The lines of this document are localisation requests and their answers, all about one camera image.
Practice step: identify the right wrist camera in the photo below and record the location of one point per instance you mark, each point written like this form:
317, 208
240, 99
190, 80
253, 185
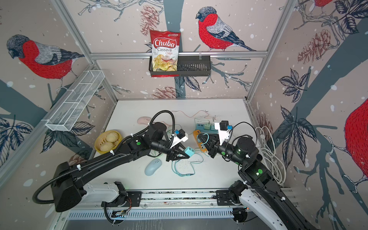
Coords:
224, 130

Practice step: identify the red Chuba cassava chips bag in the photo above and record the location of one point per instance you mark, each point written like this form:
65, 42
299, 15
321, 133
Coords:
165, 50

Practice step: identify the orange power strip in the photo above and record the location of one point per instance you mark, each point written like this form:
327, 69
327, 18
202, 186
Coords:
200, 143

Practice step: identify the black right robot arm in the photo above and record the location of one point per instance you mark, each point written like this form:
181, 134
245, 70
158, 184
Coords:
257, 189

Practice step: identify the light blue computer mouse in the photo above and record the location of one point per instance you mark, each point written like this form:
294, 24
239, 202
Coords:
152, 167

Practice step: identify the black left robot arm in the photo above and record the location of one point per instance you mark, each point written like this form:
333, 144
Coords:
66, 189

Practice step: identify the teal charger plug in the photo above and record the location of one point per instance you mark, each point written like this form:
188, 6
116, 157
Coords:
189, 151

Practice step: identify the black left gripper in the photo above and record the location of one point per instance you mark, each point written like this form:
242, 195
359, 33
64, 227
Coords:
174, 152

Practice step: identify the aluminium frame corner post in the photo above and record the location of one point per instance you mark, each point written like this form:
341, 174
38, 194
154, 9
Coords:
77, 35

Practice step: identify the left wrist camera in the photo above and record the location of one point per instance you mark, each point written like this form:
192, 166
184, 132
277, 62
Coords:
179, 136

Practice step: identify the black wire wall basket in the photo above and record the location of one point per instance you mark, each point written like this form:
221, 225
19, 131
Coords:
188, 66

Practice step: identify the yellow bowl with buns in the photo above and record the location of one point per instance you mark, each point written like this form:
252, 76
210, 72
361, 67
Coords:
107, 141

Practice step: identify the teal power strip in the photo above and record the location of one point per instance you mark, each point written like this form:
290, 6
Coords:
206, 128

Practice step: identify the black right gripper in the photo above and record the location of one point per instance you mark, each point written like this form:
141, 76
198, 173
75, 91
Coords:
215, 148

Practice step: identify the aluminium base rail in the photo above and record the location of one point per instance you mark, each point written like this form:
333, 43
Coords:
175, 204

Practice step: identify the white wire mesh shelf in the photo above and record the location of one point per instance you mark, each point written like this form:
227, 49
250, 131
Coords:
77, 99

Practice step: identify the pink computer mouse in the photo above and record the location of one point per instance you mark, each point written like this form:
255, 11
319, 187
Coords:
144, 120

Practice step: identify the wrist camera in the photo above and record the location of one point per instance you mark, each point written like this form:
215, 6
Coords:
224, 130
179, 136

